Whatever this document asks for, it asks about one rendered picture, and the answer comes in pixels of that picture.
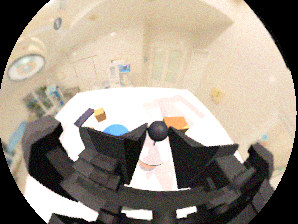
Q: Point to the blue round disc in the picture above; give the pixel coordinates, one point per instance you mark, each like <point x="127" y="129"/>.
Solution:
<point x="116" y="129"/>

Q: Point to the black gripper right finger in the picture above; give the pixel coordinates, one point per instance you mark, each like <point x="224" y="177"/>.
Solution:
<point x="190" y="158"/>

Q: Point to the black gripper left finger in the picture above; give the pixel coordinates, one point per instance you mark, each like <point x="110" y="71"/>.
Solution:
<point x="125" y="148"/>

